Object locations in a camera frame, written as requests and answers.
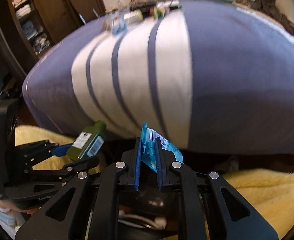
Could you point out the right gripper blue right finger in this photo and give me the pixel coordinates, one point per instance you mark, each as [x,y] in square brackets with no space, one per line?
[159,163]

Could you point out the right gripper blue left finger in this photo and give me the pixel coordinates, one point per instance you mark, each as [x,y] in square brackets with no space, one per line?
[137,163]

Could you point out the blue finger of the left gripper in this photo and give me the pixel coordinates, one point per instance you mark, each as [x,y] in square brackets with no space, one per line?
[89,165]
[61,150]

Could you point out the green bottle with label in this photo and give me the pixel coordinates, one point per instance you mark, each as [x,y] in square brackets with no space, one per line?
[88,143]

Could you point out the small colourful trash on bed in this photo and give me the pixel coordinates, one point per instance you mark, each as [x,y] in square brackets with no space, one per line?
[118,21]

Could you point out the person's left hand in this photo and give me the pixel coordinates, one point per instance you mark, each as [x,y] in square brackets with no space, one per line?
[9,216]

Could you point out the blue white striped bedsheet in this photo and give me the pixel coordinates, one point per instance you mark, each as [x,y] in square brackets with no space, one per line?
[209,77]

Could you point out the yellow fluffy blanket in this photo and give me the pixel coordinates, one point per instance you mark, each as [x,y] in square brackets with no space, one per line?
[271,193]

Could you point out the brown wooden wardrobe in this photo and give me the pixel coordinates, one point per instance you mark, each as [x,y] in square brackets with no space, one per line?
[57,19]

